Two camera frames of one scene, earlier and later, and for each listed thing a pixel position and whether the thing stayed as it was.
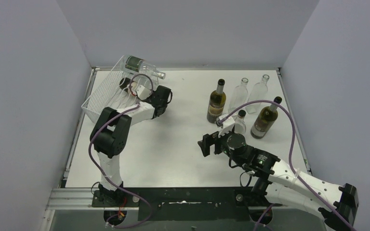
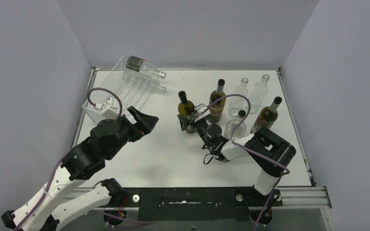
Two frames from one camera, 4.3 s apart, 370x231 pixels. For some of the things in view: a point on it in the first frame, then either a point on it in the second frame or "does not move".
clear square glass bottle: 258,92 does not move
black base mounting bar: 187,204 does not move
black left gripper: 125,84 to 135,124
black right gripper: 213,144 to 191,120
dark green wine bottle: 124,83 to 185,108
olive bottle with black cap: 266,120 does not move
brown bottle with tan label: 217,103 does not move
